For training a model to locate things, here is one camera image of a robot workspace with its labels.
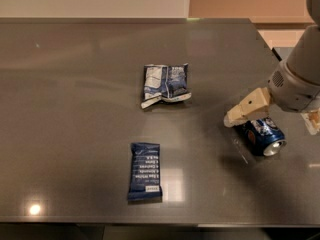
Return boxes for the dark blue snack bar wrapper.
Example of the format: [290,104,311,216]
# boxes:
[128,142,162,201]

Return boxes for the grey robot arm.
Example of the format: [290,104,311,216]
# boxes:
[224,0,320,135]

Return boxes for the blue pepsi can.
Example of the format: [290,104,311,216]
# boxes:
[235,117,286,157]

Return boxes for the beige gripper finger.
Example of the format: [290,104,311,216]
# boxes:
[223,87,272,128]
[301,109,320,135]

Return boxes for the crumpled blue white chip bag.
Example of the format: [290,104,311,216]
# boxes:
[141,64,192,109]

